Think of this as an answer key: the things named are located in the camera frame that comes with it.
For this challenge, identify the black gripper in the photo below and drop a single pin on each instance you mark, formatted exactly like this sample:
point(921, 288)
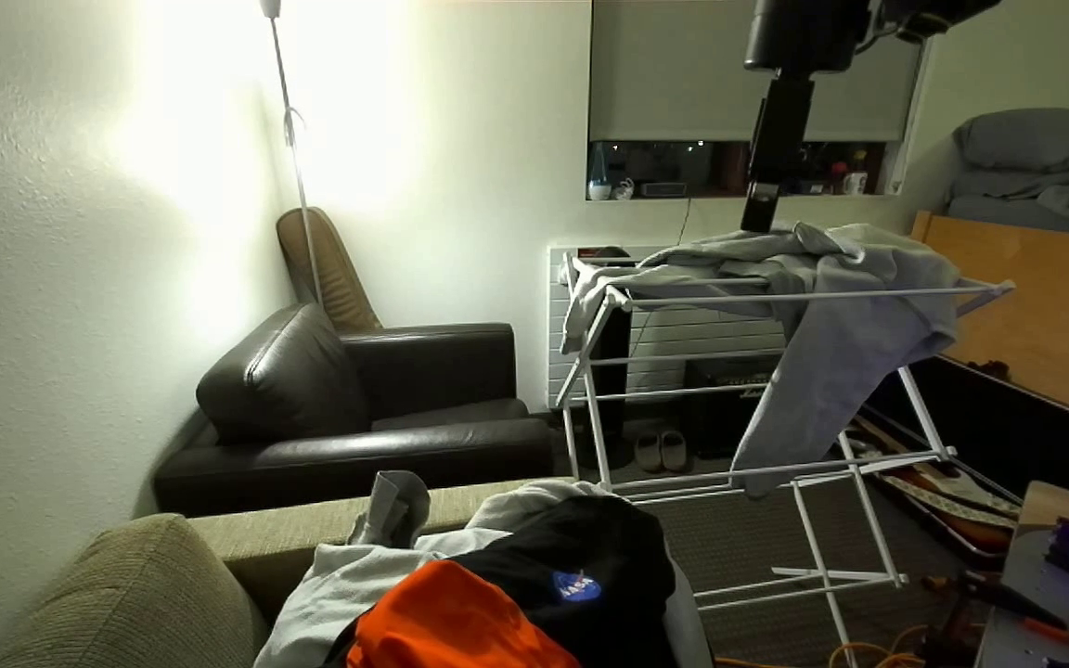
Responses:
point(807, 33)

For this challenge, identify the orange cloth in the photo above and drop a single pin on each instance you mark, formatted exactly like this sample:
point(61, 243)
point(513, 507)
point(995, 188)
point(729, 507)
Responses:
point(462, 626)

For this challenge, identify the grey rolled cloth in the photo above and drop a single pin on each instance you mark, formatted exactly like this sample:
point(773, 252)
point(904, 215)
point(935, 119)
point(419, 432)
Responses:
point(396, 507)

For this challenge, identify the beige fabric couch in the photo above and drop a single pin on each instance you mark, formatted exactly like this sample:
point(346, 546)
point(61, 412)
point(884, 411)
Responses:
point(138, 596)

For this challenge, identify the small white cup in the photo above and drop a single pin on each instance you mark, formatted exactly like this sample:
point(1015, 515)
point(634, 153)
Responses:
point(854, 184)

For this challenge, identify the grey sweatshirt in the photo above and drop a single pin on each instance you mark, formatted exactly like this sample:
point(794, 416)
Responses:
point(832, 334)

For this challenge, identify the grey bedding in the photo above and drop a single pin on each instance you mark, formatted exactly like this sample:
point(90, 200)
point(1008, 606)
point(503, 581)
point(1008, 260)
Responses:
point(1004, 198)

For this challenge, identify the grey pillow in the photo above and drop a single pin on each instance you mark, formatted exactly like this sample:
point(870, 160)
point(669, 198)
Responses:
point(1039, 136)

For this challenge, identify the wooden bed board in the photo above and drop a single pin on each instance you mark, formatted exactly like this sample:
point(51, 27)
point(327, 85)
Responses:
point(1040, 311)

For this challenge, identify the white shoe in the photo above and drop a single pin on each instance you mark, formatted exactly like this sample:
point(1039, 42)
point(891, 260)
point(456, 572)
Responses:
point(679, 447)
point(646, 447)

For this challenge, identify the white drying rack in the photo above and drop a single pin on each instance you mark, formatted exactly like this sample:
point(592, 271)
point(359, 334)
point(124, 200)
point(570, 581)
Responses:
point(854, 466)

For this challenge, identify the flat boards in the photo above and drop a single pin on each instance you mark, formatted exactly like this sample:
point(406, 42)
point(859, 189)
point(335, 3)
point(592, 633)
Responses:
point(928, 487)

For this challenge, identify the tan woven cushion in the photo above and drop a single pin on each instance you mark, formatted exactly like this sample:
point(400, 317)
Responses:
point(332, 264)

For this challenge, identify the black leather armchair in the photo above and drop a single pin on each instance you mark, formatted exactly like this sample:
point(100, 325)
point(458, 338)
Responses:
point(352, 396)

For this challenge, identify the cardboard box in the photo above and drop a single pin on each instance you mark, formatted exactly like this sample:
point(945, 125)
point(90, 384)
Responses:
point(1029, 581)

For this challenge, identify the white shirt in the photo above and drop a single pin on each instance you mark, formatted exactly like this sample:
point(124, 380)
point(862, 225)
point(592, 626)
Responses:
point(352, 581)

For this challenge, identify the dark bed frame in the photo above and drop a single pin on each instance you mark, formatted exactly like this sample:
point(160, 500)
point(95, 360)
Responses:
point(1004, 432)

